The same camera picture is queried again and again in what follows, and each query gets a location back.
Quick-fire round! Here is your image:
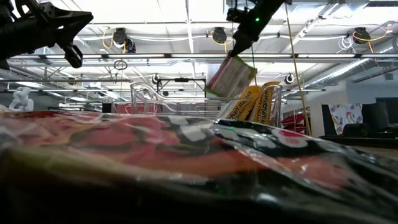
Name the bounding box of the yellow creamy chicken ramen pack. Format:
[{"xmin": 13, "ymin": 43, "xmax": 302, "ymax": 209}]
[
  {"xmin": 249, "ymin": 81, "xmax": 280, "ymax": 124},
  {"xmin": 224, "ymin": 85, "xmax": 262, "ymax": 121}
]

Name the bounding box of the green lime chili ramen pack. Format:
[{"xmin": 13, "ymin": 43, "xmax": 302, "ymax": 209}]
[{"xmin": 206, "ymin": 55, "xmax": 258, "ymax": 99}]

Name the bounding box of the black frame workstation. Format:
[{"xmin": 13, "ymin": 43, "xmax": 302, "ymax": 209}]
[{"xmin": 156, "ymin": 77, "xmax": 208, "ymax": 98}]

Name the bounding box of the black ceiling cable reel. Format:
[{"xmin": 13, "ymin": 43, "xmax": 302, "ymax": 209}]
[
  {"xmin": 211, "ymin": 26, "xmax": 228, "ymax": 44},
  {"xmin": 353, "ymin": 26, "xmax": 371, "ymax": 44},
  {"xmin": 112, "ymin": 27, "xmax": 137, "ymax": 54}
]

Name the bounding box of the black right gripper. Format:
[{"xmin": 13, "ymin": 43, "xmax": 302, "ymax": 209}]
[{"xmin": 229, "ymin": 0, "xmax": 285, "ymax": 58}]

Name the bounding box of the silver air duct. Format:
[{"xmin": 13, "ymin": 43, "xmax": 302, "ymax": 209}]
[{"xmin": 303, "ymin": 57, "xmax": 398, "ymax": 90}]

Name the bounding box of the black office chair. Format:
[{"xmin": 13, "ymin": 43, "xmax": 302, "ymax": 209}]
[{"xmin": 341, "ymin": 98, "xmax": 398, "ymax": 138}]

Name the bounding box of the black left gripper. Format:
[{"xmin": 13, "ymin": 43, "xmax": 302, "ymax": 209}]
[{"xmin": 0, "ymin": 0, "xmax": 94, "ymax": 68}]

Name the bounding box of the floral cloth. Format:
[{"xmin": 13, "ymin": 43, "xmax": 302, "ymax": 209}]
[{"xmin": 328, "ymin": 103, "xmax": 364, "ymax": 135}]

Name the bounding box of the red shelf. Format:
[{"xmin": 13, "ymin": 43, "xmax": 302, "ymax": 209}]
[{"xmin": 281, "ymin": 113, "xmax": 307, "ymax": 135}]

